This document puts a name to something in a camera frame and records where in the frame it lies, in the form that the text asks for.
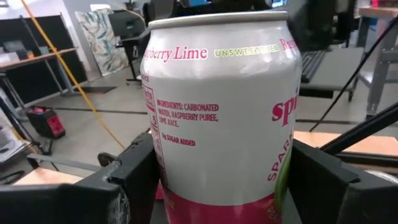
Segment black workbench wooden top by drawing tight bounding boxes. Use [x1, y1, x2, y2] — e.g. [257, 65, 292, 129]
[0, 14, 90, 106]

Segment red black tool case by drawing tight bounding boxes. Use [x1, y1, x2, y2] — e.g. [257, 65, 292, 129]
[25, 105, 67, 140]

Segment wooden shelf black frame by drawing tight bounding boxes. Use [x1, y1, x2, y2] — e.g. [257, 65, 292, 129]
[12, 152, 105, 187]

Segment gray rolling desk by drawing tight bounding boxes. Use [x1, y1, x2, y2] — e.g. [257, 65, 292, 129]
[297, 6, 398, 121]

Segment yellow cable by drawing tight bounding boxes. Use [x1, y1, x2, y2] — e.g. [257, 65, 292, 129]
[19, 0, 126, 149]

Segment black diagonal frame strut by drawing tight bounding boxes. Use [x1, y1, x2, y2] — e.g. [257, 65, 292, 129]
[319, 102, 398, 155]

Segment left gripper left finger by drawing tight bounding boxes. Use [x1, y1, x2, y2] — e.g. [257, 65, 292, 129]
[0, 132, 161, 224]

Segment black keyboard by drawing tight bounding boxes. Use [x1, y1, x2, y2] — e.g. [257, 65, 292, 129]
[300, 49, 327, 84]

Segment leaf-patterned panel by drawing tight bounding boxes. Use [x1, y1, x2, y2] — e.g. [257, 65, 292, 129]
[74, 7, 130, 77]

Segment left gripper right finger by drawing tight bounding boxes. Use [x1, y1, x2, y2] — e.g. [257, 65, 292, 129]
[287, 139, 398, 224]

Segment computer monitor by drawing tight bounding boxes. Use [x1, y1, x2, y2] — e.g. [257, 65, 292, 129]
[287, 0, 343, 53]

